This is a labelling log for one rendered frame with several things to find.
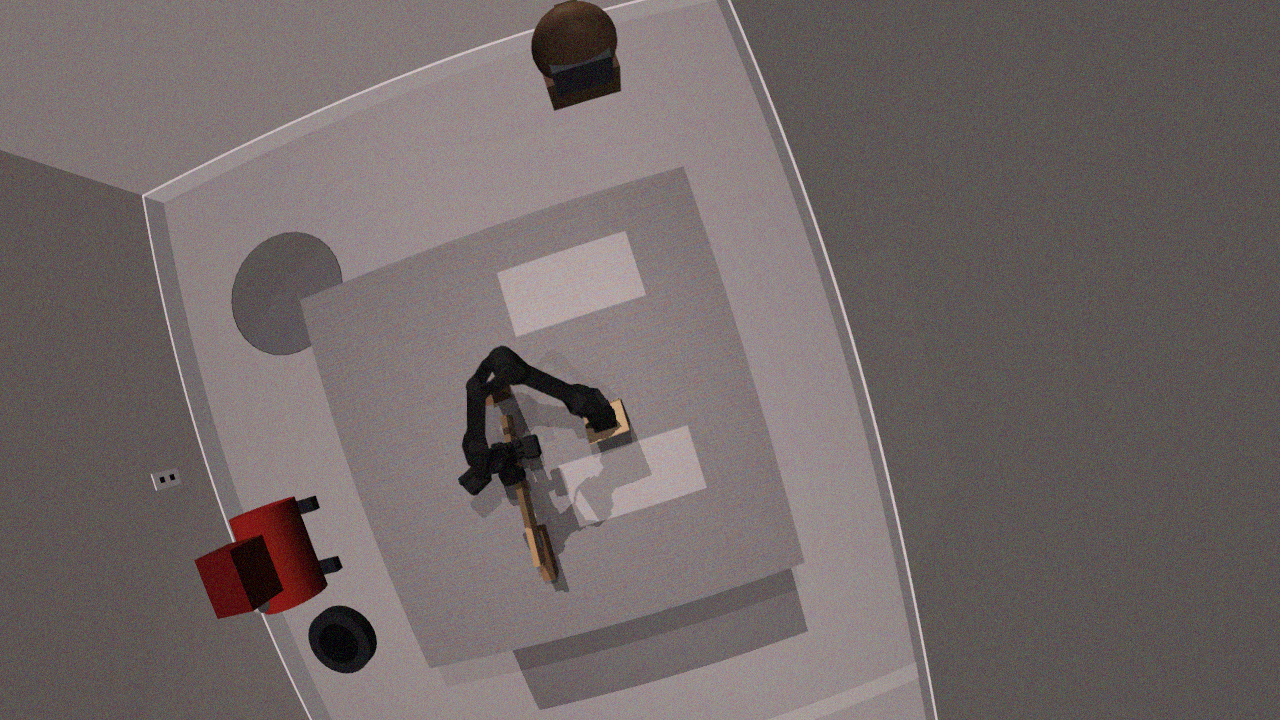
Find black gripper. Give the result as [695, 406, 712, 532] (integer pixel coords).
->
[489, 434, 541, 468]

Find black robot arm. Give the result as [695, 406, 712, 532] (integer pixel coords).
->
[458, 345, 617, 495]

